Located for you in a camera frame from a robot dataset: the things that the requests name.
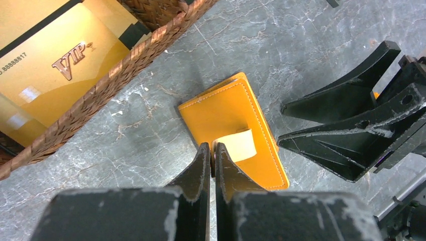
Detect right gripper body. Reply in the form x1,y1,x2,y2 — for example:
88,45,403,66
374,55,425,173

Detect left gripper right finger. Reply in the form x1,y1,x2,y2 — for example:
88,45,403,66
215,143,382,240

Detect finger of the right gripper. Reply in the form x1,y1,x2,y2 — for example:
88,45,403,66
281,41,401,124
277,83,426,183

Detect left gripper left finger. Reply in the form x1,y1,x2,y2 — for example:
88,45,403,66
31,143,210,240

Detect yellow leather card holder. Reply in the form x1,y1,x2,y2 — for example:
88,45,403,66
178,72,290,190

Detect gold VIP cards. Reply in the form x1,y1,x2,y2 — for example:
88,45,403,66
1,1,151,147

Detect brown woven basket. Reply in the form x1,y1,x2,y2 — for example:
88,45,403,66
1,0,216,180

